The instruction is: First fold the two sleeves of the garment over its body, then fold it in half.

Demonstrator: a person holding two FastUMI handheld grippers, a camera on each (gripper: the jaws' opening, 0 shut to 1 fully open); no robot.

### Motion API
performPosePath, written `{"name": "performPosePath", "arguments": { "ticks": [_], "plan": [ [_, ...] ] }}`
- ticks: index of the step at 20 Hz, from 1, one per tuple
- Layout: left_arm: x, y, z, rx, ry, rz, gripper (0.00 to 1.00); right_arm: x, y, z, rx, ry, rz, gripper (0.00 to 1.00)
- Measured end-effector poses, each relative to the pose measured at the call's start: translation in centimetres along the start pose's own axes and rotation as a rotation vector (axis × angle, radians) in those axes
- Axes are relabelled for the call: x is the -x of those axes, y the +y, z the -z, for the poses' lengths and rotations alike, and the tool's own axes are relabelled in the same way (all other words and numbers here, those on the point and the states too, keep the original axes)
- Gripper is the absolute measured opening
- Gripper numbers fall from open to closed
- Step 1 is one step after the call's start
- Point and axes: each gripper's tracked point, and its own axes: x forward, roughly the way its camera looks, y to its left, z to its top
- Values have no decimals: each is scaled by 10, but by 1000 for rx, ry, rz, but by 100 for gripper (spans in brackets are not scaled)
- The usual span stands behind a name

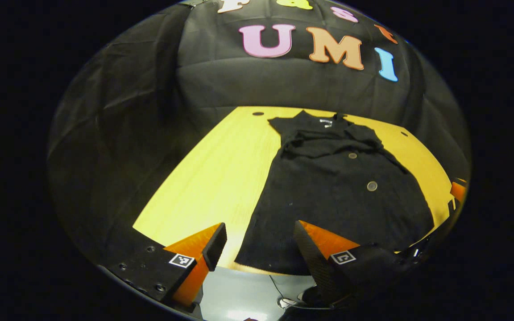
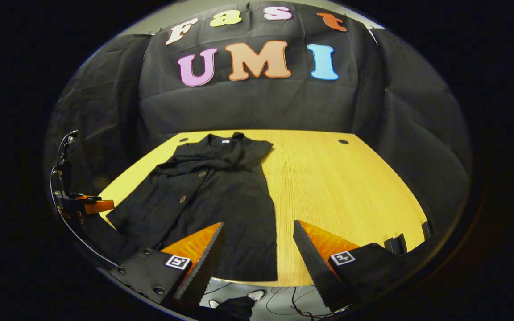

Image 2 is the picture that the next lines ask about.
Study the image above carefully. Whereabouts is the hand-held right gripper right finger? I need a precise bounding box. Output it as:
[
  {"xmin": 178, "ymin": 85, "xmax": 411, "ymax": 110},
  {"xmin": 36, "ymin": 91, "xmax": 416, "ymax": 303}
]
[{"xmin": 293, "ymin": 219, "xmax": 418, "ymax": 311}]

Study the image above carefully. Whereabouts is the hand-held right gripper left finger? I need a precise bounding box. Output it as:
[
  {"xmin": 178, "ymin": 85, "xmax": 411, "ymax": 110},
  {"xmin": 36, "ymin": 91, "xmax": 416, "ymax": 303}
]
[{"xmin": 96, "ymin": 222, "xmax": 225, "ymax": 313}]

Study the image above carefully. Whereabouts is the black button shirt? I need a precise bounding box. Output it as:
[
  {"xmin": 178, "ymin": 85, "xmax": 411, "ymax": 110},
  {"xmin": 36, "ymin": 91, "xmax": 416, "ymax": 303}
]
[{"xmin": 107, "ymin": 132, "xmax": 278, "ymax": 282}]

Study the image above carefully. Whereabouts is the person's dark trouser leg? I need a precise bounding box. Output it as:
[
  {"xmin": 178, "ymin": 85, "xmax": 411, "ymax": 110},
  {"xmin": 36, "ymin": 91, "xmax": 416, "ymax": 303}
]
[{"xmin": 215, "ymin": 296, "xmax": 256, "ymax": 321}]

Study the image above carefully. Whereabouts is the black backdrop cloth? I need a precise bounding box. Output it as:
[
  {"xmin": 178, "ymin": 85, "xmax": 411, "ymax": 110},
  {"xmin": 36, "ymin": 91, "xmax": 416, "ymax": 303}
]
[{"xmin": 45, "ymin": 0, "xmax": 472, "ymax": 232}]

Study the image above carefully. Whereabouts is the red floor cable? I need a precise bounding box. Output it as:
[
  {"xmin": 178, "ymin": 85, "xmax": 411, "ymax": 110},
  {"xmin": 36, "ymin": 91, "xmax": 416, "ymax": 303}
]
[{"xmin": 267, "ymin": 287, "xmax": 319, "ymax": 319}]

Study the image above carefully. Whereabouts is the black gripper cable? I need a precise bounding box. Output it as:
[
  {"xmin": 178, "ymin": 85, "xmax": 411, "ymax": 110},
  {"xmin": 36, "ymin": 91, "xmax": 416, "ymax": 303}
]
[{"xmin": 50, "ymin": 165, "xmax": 119, "ymax": 269}]

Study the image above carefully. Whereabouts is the black floor cable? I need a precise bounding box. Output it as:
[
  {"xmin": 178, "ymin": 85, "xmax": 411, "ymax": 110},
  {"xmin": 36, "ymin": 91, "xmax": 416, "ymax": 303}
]
[{"xmin": 290, "ymin": 298, "xmax": 325, "ymax": 321}]

